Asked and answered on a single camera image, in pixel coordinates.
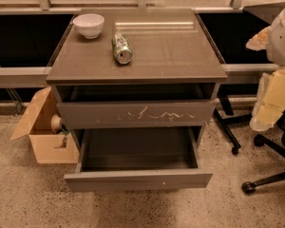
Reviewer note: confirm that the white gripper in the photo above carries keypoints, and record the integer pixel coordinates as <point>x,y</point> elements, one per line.
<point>282,40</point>

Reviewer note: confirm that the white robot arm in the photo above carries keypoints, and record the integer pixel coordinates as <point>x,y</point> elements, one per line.
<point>275,49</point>

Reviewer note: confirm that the grey drawer cabinet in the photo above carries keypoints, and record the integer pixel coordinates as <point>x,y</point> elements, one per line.
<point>169,47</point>

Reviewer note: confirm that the grey scratched top drawer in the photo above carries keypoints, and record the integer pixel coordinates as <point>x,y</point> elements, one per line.
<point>121,106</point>

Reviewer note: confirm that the dark side table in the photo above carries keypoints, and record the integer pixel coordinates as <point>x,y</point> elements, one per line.
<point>266,12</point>

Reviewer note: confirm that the green soda can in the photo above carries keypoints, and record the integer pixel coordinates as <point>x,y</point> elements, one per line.
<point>122,51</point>

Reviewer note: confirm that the white ceramic bowl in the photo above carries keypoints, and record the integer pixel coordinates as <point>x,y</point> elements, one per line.
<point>89,25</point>

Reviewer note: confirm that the white round object in box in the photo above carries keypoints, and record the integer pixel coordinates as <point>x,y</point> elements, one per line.
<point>56,123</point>

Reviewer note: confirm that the open cardboard box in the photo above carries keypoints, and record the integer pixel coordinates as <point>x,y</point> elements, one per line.
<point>48,147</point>

